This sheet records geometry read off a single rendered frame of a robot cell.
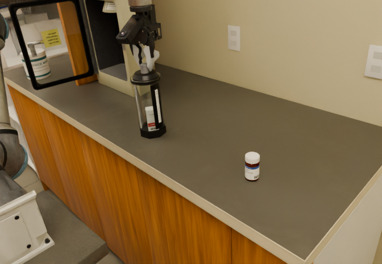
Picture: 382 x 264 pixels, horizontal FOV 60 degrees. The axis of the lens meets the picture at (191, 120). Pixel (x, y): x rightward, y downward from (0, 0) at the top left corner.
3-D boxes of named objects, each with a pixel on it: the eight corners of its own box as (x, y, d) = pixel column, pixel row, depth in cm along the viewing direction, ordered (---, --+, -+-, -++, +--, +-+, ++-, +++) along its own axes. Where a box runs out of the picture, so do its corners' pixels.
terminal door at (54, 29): (95, 75, 174) (77, -6, 155) (34, 91, 160) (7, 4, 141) (94, 74, 175) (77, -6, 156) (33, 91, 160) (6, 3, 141)
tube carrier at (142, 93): (172, 126, 128) (166, 72, 118) (155, 139, 120) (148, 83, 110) (150, 120, 133) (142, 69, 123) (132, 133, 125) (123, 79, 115)
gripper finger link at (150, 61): (165, 66, 117) (159, 40, 113) (154, 72, 113) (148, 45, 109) (157, 67, 119) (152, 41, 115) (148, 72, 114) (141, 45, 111)
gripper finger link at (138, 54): (150, 66, 120) (150, 41, 115) (140, 71, 116) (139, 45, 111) (143, 63, 122) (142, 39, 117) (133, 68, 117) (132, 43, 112)
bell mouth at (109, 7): (126, 4, 166) (124, -8, 163) (148, 7, 155) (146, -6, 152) (95, 11, 155) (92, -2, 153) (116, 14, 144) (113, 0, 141)
